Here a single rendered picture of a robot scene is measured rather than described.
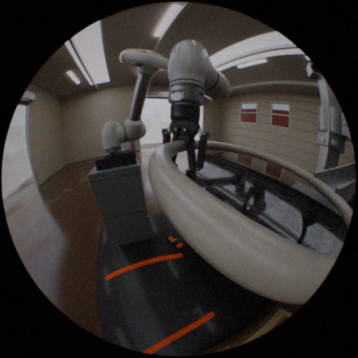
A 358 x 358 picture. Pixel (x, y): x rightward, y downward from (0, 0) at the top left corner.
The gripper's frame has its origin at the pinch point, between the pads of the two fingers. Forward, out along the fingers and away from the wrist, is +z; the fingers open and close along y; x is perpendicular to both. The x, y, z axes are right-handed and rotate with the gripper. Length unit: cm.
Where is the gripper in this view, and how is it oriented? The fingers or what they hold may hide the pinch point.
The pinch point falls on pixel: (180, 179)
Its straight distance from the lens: 33.3
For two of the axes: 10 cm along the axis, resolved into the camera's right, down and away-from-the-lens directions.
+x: 5.4, -3.2, 7.8
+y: 8.4, 2.7, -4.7
